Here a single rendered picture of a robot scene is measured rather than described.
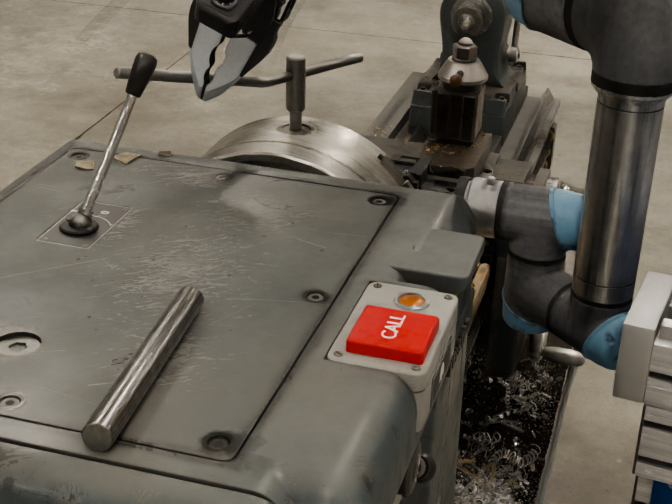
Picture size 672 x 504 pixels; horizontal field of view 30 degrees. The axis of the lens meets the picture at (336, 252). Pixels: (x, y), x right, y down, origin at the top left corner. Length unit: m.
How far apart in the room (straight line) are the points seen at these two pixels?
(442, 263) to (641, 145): 0.43
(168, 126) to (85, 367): 4.05
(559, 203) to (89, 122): 3.59
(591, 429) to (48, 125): 2.64
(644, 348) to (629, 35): 0.34
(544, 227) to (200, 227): 0.58
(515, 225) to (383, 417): 0.75
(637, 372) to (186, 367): 0.57
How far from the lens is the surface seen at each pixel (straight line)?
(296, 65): 1.39
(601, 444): 3.15
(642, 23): 1.41
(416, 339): 0.95
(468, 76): 1.97
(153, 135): 4.88
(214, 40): 1.27
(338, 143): 1.41
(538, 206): 1.59
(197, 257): 1.09
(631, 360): 1.34
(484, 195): 1.60
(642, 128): 1.45
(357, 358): 0.94
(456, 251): 1.11
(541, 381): 2.27
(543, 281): 1.61
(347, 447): 0.84
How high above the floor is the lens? 1.74
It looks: 26 degrees down
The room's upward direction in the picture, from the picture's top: 2 degrees clockwise
